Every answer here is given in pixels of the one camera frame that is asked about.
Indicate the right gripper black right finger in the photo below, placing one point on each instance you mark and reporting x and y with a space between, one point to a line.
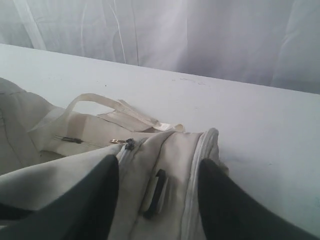
229 213

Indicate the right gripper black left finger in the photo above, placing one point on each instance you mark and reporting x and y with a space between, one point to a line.
85 212

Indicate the cream fabric duffel bag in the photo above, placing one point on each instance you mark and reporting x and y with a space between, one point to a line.
45 150

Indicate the white backdrop curtain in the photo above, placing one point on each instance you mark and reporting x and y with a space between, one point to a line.
274 43

